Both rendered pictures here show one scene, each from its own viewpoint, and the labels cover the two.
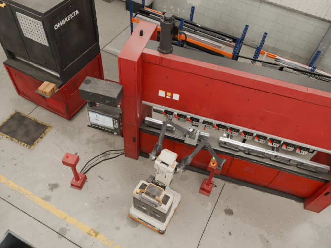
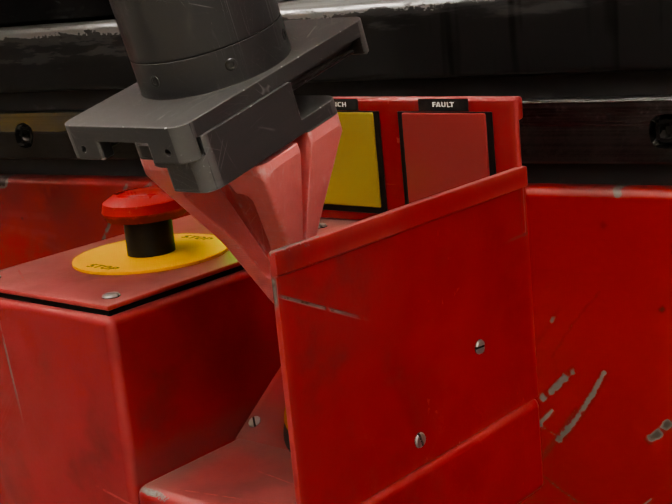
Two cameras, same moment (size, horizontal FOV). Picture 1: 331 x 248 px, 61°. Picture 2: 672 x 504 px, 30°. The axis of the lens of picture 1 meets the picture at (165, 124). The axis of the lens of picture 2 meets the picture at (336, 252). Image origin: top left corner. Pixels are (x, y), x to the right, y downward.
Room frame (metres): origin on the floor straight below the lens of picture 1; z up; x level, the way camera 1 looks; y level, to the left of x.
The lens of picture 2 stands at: (1.81, -1.10, 0.90)
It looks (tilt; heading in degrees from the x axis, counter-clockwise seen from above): 13 degrees down; 23
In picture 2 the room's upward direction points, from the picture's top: 6 degrees counter-clockwise
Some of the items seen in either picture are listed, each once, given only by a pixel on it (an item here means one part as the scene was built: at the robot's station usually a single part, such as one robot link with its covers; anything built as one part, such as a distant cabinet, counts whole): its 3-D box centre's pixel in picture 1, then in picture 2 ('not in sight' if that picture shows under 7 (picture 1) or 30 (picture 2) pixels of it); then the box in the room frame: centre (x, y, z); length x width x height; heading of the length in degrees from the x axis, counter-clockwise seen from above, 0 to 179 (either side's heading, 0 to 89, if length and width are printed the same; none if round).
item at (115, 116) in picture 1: (105, 119); not in sight; (2.41, 0.83, 1.42); 0.45 x 0.12 x 0.36; 80
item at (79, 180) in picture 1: (74, 170); not in sight; (2.08, 1.35, 0.41); 0.25 x 0.20 x 0.83; 169
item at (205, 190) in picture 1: (206, 187); not in sight; (2.25, -0.84, 0.06); 0.25 x 0.20 x 0.12; 162
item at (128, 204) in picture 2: not in sight; (148, 228); (2.29, -0.80, 0.79); 0.04 x 0.04 x 0.04
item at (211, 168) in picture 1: (215, 165); (247, 323); (2.28, -0.85, 0.75); 0.20 x 0.16 x 0.18; 72
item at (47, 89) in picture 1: (46, 87); not in sight; (3.20, 2.04, 1.04); 0.30 x 0.26 x 0.12; 68
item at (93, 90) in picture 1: (104, 108); not in sight; (2.50, 0.87, 1.53); 0.51 x 0.25 x 0.85; 80
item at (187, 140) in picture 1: (191, 137); not in sight; (2.59, -0.43, 1.00); 0.26 x 0.18 x 0.01; 169
